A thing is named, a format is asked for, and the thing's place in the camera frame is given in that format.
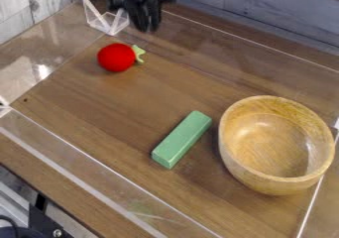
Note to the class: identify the red plush toy green leaf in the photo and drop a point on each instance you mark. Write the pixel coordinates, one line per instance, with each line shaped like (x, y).
(118, 57)

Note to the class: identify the green rectangular block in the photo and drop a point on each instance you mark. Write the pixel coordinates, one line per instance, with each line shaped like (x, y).
(182, 138)

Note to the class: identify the wooden bowl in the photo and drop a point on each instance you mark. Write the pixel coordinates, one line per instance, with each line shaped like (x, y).
(275, 143)

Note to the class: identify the clear acrylic corner bracket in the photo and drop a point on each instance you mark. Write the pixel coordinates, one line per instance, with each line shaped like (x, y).
(108, 22)

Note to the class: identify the clear acrylic enclosure wall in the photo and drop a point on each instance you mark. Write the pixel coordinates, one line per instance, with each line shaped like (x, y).
(79, 126)

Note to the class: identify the black clamp with cable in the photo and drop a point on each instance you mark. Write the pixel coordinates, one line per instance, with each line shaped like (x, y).
(31, 225)

